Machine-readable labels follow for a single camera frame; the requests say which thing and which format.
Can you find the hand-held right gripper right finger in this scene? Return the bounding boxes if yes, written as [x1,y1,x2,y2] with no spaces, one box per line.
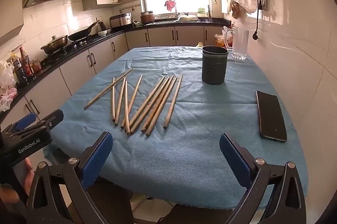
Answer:
[219,133,307,224]

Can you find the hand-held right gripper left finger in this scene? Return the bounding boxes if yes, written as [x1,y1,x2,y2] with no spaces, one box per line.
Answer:
[26,131,114,224]

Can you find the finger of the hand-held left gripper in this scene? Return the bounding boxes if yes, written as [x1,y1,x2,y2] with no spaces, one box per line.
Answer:
[11,112,37,133]
[17,109,64,135]

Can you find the row of wooden chopsticks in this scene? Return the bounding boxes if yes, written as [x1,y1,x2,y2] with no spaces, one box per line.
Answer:
[84,68,183,136]

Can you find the dark grey chopstick holder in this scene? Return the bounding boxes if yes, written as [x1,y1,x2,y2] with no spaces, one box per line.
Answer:
[202,46,229,85]

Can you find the person's left hand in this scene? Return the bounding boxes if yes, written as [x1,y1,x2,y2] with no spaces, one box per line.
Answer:
[0,157,36,205]

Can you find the pink cloth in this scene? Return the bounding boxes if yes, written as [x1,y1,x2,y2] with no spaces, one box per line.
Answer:
[0,87,18,112]

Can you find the dark stool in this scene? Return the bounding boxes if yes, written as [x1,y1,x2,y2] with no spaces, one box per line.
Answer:
[88,179,134,224]

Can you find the white plastic bag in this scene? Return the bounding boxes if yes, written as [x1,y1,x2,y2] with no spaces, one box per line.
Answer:
[0,61,15,90]

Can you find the dark sauce bottle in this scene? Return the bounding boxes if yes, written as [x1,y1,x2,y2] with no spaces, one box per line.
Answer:
[20,47,33,77]
[12,55,27,84]

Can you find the blue table cloth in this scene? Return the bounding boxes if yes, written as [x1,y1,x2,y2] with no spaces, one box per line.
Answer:
[43,46,308,210]

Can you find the cream lower kitchen cabinets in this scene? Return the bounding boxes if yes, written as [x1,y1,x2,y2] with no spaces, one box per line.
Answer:
[0,25,225,161]

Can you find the black smartphone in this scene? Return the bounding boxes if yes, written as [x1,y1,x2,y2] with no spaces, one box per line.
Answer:
[256,91,288,143]

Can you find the steel pot with lid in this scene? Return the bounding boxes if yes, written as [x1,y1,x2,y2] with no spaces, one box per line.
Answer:
[41,35,69,55]

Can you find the black gas stove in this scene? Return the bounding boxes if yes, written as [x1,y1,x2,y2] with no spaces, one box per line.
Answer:
[42,40,89,62]

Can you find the black wok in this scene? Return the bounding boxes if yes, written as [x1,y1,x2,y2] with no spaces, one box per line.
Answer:
[68,20,100,42]

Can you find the silver rice cooker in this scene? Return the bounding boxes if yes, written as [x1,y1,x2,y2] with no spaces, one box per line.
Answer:
[109,12,133,29]

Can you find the clear glass pitcher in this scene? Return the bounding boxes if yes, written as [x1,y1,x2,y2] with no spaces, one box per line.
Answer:
[223,27,249,60]

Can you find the orange plastic bag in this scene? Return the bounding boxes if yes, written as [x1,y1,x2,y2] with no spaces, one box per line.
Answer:
[214,34,234,48]

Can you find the brown clay pot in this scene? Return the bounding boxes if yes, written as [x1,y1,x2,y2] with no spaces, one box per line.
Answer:
[140,11,155,25]

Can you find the black kitchen countertop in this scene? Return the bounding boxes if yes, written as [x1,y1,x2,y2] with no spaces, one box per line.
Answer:
[0,19,225,124]

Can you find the steel pan lid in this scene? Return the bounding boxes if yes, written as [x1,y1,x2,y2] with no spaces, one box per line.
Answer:
[178,13,200,22]

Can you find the cream wall cabinet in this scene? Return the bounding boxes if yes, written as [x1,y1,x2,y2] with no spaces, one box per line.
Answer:
[0,0,25,44]

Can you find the black power cable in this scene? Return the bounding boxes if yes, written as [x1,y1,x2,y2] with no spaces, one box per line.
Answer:
[252,0,264,41]

